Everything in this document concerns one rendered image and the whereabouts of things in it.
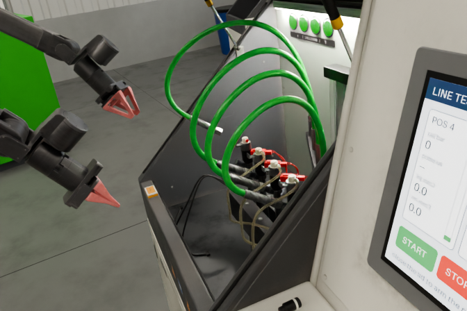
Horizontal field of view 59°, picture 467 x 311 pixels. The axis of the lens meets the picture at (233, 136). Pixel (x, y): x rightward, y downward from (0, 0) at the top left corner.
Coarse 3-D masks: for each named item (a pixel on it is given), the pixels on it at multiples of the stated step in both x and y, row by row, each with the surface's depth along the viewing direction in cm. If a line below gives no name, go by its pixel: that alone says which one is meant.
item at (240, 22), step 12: (228, 24) 103; (240, 24) 103; (252, 24) 103; (264, 24) 103; (204, 36) 104; (288, 48) 105; (300, 60) 107; (168, 72) 107; (168, 84) 109; (168, 96) 110; (180, 108) 112
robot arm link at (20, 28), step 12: (0, 12) 107; (12, 12) 110; (0, 24) 108; (12, 24) 108; (24, 24) 108; (36, 24) 110; (12, 36) 109; (24, 36) 109; (36, 36) 108; (48, 36) 108; (60, 36) 113; (36, 48) 109; (48, 48) 109; (72, 48) 109; (60, 60) 110
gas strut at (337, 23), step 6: (324, 0) 66; (330, 0) 66; (324, 6) 68; (330, 6) 67; (330, 12) 68; (336, 12) 68; (330, 18) 68; (336, 18) 68; (336, 24) 69; (342, 24) 69; (342, 30) 70; (342, 36) 71; (348, 48) 72; (348, 54) 73
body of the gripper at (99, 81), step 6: (96, 72) 112; (102, 72) 113; (90, 78) 112; (96, 78) 112; (102, 78) 112; (108, 78) 113; (90, 84) 113; (96, 84) 112; (102, 84) 112; (108, 84) 112; (114, 84) 112; (96, 90) 113; (102, 90) 112; (108, 90) 110; (102, 96) 111; (96, 102) 111
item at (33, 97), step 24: (0, 48) 357; (24, 48) 368; (0, 72) 362; (24, 72) 373; (48, 72) 385; (0, 96) 366; (24, 96) 378; (48, 96) 390; (24, 120) 383; (0, 168) 385
